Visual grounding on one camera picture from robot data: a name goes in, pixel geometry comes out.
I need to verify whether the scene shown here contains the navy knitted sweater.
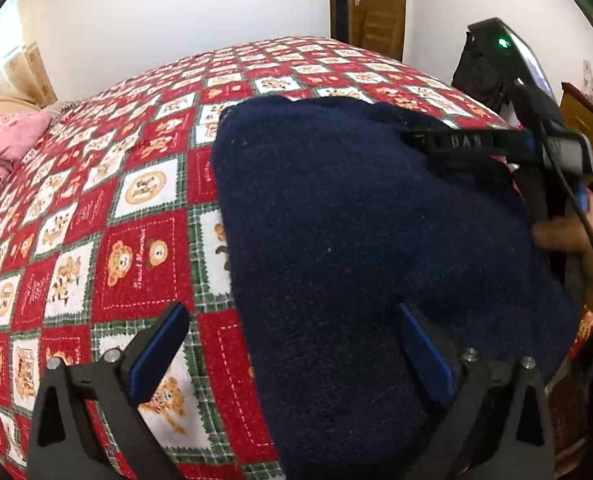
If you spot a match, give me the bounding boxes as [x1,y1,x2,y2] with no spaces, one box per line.
[211,95,580,480]

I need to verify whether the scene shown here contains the cardboard boxes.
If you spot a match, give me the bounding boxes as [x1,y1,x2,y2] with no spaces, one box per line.
[0,41,58,107]

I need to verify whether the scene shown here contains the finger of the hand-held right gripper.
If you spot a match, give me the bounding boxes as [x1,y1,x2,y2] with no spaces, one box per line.
[400,127,538,167]

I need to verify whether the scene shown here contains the person's right hand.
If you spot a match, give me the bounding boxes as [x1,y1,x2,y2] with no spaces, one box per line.
[531,194,593,257]

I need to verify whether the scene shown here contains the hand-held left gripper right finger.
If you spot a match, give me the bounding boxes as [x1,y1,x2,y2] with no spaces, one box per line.
[393,302,557,480]

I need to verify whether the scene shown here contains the cream wooden bed headboard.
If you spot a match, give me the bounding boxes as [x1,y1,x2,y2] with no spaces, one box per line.
[0,97,41,147]

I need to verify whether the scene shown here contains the brown wooden cabinet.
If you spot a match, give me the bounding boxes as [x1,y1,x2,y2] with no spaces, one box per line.
[559,82,593,192]

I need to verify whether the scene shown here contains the pink cloth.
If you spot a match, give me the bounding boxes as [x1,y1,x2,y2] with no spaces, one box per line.
[0,110,55,202]

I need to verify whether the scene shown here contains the red checkered printed blanket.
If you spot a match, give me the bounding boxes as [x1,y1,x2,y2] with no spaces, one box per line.
[0,36,593,480]

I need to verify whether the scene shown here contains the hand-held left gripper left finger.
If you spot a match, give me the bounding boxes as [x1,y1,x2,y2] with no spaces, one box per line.
[28,302,191,480]

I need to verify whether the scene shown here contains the brown wooden door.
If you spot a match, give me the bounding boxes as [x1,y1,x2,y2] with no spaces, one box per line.
[328,0,408,61]

